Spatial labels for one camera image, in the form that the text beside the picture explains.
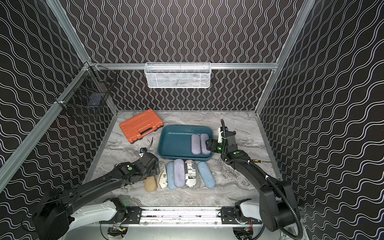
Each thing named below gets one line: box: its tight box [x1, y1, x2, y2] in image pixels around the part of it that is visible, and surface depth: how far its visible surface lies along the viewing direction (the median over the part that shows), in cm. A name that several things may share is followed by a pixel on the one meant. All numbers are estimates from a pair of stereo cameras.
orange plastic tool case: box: [119, 109, 164, 144], surface depth 108 cm
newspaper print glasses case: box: [184, 159, 197, 188], surface depth 84 cm
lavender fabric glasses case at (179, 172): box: [173, 158, 186, 188], surface depth 85 cm
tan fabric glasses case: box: [144, 176, 157, 192], surface depth 83 cm
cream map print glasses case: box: [157, 161, 168, 189], surface depth 85 cm
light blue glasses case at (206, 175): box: [197, 161, 216, 189], surface depth 88 cm
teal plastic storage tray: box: [157, 124, 214, 162], surface depth 102 cm
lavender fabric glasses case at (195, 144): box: [191, 134, 201, 155], surface depth 100 cm
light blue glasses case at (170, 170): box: [166, 161, 177, 190], surface depth 86 cm
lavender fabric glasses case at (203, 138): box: [200, 133, 211, 155], surface depth 100 cm
